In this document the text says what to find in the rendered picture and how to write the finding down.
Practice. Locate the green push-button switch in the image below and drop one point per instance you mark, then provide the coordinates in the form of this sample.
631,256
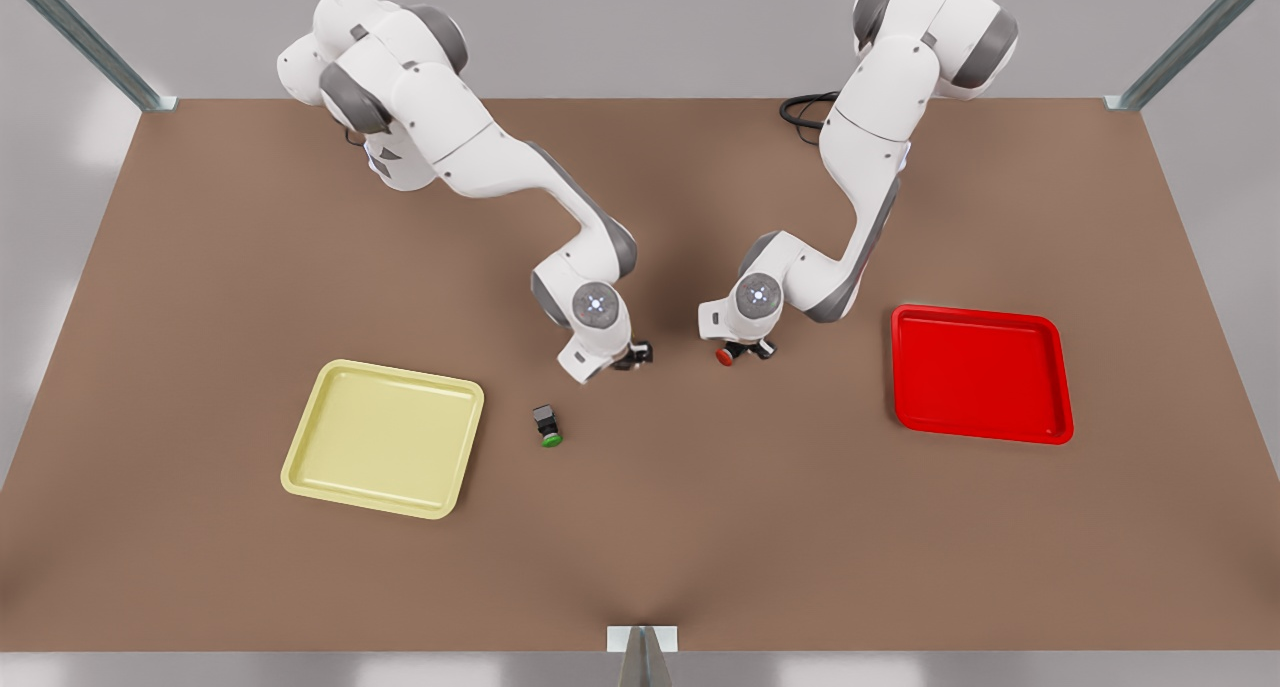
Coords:
547,426

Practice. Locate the pale yellow-green tray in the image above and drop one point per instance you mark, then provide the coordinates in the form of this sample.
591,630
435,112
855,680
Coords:
385,438

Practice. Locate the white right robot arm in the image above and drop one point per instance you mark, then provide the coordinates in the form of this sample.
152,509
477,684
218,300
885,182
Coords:
470,147

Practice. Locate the silver frame post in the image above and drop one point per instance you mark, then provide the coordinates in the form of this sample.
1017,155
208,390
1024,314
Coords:
641,657
85,37
1190,37

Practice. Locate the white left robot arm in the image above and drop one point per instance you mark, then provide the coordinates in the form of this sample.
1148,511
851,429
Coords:
880,117

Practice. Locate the red push-button switch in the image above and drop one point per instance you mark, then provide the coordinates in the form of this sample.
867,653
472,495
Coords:
725,356

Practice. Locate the red tray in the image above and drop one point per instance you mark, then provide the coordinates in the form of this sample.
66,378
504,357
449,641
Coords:
981,374

